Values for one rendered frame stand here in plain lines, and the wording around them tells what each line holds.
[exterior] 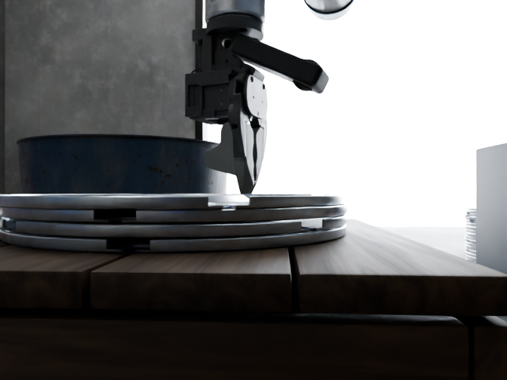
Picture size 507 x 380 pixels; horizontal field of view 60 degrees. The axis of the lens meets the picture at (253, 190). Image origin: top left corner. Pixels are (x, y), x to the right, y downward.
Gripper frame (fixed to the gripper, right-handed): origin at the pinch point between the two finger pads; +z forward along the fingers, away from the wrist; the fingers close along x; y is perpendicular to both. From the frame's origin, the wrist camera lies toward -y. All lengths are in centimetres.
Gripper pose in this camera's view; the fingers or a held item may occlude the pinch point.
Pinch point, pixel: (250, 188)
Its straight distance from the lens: 53.4
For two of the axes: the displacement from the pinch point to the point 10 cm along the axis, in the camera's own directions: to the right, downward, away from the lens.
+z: 0.0, 10.0, 0.0
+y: -9.3, 0.0, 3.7
